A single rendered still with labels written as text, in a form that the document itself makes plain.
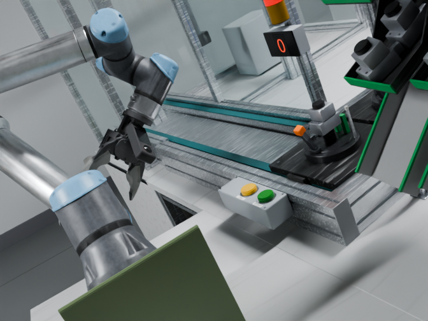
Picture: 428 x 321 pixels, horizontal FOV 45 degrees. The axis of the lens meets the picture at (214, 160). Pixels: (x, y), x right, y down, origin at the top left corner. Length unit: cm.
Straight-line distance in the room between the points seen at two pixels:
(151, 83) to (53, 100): 289
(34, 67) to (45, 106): 293
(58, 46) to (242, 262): 63
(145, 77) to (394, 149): 59
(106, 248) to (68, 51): 45
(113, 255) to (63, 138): 325
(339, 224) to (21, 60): 75
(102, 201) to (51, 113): 314
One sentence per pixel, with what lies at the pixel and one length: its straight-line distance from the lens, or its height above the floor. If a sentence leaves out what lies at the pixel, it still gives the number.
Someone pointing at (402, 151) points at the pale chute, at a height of 104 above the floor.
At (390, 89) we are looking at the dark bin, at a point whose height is 120.
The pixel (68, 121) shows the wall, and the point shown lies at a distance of 413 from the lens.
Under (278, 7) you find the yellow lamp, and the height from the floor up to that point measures 130.
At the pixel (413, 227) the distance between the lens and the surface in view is 115.
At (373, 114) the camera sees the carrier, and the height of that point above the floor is 97.
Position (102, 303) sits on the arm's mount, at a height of 109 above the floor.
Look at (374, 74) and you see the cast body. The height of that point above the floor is 122.
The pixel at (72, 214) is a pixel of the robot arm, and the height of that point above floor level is 119.
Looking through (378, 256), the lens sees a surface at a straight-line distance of 109.
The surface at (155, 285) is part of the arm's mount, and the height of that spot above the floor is 107.
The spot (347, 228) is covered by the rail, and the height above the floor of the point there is 90.
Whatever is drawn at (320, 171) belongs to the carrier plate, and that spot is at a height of 97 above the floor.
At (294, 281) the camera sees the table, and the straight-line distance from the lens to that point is 110.
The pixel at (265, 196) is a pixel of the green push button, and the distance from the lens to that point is 119.
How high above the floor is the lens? 155
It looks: 23 degrees down
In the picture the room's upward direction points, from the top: 25 degrees counter-clockwise
